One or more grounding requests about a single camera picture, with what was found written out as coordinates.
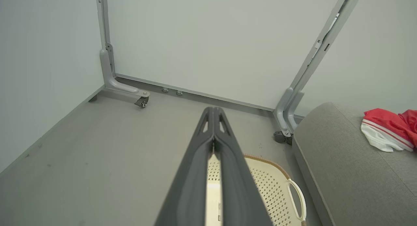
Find cream perforated laundry basket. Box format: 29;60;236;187
205;153;307;226

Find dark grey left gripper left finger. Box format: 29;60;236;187
153;106;215;226

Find red garment with white stripe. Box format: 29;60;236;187
398;109;417;149

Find grey partition bottom rail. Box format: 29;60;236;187
114;73;305;119

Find grey partition leg long foot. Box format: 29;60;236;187
95;0;151;102

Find grey fabric sofa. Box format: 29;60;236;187
292;101;417;226

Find grey partition leg double post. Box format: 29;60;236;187
274;0;364;138

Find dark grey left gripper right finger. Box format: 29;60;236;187
213;106;274;226

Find red jersey with white sleeve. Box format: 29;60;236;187
360;108;415;153

